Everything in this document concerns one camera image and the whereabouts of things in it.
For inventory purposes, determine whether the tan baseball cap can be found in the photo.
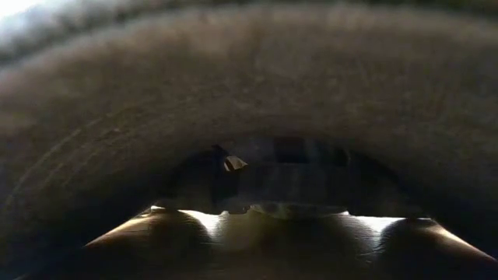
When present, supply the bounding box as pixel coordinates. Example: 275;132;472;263
0;0;498;280

